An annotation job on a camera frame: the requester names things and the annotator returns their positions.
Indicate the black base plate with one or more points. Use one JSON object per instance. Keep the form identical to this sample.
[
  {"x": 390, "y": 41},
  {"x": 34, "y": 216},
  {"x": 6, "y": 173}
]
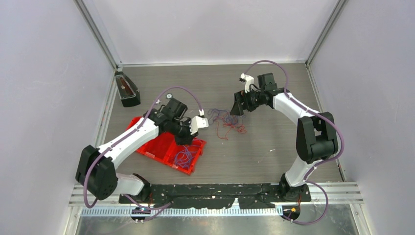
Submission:
[{"x": 217, "y": 196}]

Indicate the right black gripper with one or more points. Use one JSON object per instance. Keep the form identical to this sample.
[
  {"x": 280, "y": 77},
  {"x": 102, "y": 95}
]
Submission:
[{"x": 240, "y": 97}]

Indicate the red three-compartment bin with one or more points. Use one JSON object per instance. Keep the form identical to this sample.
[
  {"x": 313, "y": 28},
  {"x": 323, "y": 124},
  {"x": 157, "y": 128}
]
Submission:
[{"x": 182, "y": 158}]

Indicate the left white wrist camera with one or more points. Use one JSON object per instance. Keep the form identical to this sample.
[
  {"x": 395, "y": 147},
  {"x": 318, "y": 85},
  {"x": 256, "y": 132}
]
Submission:
[{"x": 198, "y": 122}]

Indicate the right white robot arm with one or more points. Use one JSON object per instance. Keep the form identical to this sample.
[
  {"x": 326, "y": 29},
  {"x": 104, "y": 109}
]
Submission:
[{"x": 316, "y": 138}]

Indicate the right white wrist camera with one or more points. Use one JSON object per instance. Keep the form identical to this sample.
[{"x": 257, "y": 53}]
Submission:
[{"x": 247, "y": 80}]

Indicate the slotted cable duct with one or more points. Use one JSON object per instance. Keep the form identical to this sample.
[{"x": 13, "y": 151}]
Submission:
[{"x": 132, "y": 212}]

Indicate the black wedge stand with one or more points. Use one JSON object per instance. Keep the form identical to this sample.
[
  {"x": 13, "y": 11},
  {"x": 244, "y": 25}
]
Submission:
[{"x": 128, "y": 91}]

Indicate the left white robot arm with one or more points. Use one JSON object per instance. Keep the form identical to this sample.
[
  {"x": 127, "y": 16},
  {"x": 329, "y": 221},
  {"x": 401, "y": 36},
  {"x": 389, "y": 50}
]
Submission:
[{"x": 96, "y": 170}]

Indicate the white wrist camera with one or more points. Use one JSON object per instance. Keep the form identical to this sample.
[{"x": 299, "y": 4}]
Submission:
[
  {"x": 247, "y": 80},
  {"x": 198, "y": 122}
]

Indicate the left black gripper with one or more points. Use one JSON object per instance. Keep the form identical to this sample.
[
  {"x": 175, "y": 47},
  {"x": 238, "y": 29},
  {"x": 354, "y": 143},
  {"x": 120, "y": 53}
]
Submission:
[{"x": 187, "y": 139}]

